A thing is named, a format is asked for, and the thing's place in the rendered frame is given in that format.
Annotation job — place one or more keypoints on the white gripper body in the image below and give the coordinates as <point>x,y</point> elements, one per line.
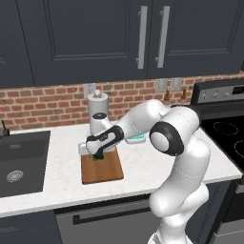
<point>83,148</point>

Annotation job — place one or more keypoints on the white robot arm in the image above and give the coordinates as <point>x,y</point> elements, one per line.
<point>187,165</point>

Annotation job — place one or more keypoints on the brown wooden cutting board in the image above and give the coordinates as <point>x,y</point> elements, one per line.
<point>103,171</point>

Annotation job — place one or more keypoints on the teal and white sponge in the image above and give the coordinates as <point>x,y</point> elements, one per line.
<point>137,138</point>

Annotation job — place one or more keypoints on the small dark green object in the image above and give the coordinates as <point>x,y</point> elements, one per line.
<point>98,158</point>

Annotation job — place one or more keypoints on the white paper towel holder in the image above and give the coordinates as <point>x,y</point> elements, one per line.
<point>97,106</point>

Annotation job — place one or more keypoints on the black sink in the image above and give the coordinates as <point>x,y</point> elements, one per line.
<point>24,158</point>

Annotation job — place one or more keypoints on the black tap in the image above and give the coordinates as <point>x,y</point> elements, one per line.
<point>4,130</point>

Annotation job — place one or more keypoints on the grey dishwasher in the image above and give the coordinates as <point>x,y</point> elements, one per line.
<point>105,228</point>

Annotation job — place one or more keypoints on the dark grey lower cupboard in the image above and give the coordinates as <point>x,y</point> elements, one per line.
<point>28,228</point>
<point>206,222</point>

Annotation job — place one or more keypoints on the small brown object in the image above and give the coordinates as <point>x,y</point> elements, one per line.
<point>166,96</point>
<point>183,94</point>

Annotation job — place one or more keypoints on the dark grey cupboard door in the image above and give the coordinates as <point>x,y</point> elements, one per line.
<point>89,31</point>
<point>203,28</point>
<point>12,41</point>

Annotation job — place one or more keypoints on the black and silver stove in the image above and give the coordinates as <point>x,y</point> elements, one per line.
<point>227,133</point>

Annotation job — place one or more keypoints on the white wall outlet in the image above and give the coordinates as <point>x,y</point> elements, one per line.
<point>176,84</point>
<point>89,90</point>
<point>161,85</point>

